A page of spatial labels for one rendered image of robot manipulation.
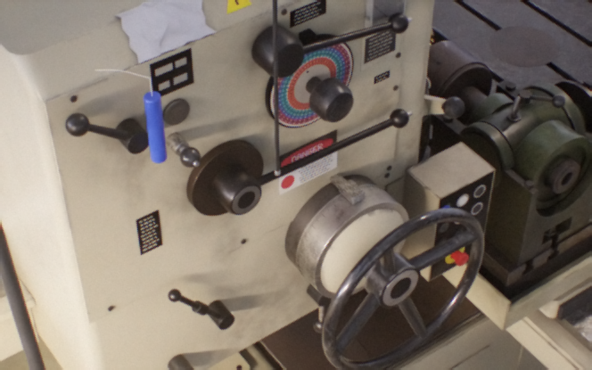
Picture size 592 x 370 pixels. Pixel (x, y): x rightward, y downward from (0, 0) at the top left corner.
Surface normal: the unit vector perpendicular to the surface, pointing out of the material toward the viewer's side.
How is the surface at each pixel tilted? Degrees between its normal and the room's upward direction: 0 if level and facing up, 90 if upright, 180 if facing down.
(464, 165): 0
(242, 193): 90
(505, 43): 0
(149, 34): 47
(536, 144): 32
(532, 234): 90
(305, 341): 0
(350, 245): 66
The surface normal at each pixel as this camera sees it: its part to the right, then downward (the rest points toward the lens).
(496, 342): 0.58, 0.56
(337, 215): -0.35, -0.49
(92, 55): 0.41, -0.11
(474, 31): 0.00, -0.73
